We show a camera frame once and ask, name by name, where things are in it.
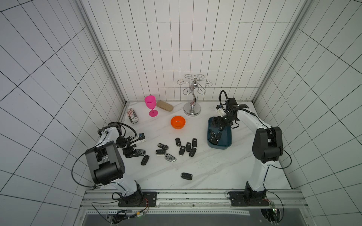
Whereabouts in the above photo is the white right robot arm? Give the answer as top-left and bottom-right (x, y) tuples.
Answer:
(207, 97), (283, 192)

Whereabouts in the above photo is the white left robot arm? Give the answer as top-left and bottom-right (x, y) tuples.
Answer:
(84, 122), (145, 202)

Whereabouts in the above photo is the teal plastic storage box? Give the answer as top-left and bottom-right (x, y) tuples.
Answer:
(207, 117), (232, 150)

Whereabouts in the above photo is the black VW flip key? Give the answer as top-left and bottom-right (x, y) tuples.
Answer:
(186, 142), (192, 152)
(179, 146), (186, 155)
(192, 138), (198, 148)
(175, 137), (182, 147)

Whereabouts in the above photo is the black flip key buttons up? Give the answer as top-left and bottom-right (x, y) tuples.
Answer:
(189, 147), (197, 157)

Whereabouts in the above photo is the black smart key fob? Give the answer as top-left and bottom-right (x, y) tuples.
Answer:
(156, 149), (166, 155)

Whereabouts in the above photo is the silver black smart key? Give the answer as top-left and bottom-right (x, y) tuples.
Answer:
(165, 153), (177, 163)

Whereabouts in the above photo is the lone black flip key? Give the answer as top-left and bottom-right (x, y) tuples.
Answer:
(181, 172), (193, 180)

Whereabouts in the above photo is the silver metal cup rack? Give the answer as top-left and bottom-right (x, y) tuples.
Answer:
(177, 74), (213, 116)

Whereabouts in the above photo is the orange plastic bowl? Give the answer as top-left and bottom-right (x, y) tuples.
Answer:
(171, 116), (186, 130)

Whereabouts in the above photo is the pink plastic wine goblet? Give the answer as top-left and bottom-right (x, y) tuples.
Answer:
(145, 95), (158, 117)

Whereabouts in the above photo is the beige woven glasses case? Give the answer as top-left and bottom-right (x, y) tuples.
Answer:
(156, 100), (174, 112)

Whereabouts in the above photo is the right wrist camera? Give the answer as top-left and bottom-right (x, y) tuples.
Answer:
(216, 105), (227, 117)

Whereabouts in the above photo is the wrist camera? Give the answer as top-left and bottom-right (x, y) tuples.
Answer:
(134, 133), (145, 141)
(216, 105), (227, 117)

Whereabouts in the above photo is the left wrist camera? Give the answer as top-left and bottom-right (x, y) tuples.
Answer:
(134, 133), (145, 141)

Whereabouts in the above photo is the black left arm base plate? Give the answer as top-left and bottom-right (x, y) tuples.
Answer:
(118, 192), (157, 207)

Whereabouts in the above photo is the aluminium frame rail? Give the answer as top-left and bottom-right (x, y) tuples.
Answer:
(80, 189), (308, 213)

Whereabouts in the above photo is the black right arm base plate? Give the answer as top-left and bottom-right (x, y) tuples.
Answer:
(226, 191), (270, 207)

